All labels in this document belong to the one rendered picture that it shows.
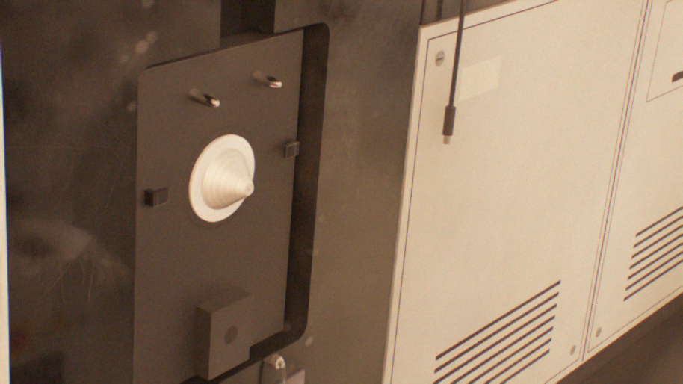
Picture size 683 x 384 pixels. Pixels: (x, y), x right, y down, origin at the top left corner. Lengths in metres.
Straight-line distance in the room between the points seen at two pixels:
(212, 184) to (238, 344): 0.13
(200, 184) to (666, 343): 0.99
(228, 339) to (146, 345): 0.07
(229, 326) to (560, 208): 0.50
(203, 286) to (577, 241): 0.58
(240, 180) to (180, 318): 0.11
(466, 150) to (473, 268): 0.13
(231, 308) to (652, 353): 0.89
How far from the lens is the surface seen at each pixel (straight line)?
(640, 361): 1.67
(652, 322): 1.75
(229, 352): 0.92
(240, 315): 0.91
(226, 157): 0.85
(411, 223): 1.06
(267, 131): 0.89
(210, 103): 0.81
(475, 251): 1.18
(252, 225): 0.91
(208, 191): 0.85
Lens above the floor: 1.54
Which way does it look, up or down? 23 degrees down
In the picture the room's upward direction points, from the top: 5 degrees clockwise
